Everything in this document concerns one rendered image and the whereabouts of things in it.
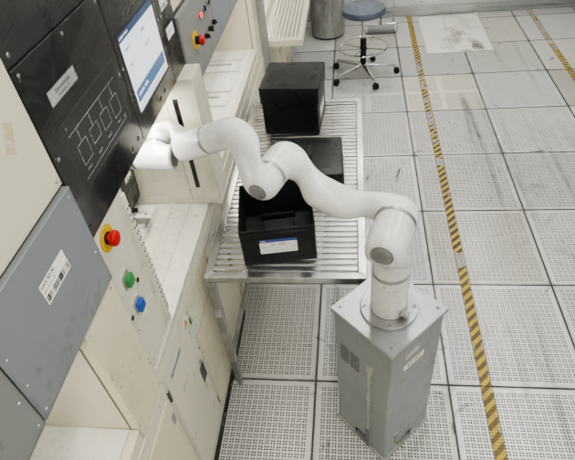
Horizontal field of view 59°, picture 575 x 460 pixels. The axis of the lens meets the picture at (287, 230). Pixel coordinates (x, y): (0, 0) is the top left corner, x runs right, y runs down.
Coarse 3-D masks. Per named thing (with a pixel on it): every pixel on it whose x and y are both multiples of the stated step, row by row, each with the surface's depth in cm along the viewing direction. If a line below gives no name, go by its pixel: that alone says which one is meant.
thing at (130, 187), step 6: (132, 174) 191; (126, 180) 185; (132, 180) 192; (120, 186) 181; (126, 186) 186; (132, 186) 192; (126, 192) 186; (132, 192) 192; (138, 192) 198; (132, 198) 193; (138, 198) 198; (132, 204) 193; (132, 210) 193; (138, 210) 199
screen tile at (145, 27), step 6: (150, 12) 147; (144, 18) 143; (144, 24) 143; (150, 24) 147; (144, 30) 143; (150, 30) 147; (156, 30) 152; (144, 36) 143; (156, 36) 152; (156, 42) 152; (150, 48) 147; (156, 48) 152; (150, 54) 147; (150, 60) 147
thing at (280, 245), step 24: (240, 192) 202; (288, 192) 205; (240, 216) 192; (264, 216) 209; (288, 216) 209; (312, 216) 185; (240, 240) 184; (264, 240) 184; (288, 240) 185; (312, 240) 186
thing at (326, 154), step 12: (300, 144) 231; (312, 144) 230; (324, 144) 229; (336, 144) 229; (312, 156) 224; (324, 156) 223; (336, 156) 222; (324, 168) 217; (336, 168) 216; (288, 180) 216; (336, 180) 215
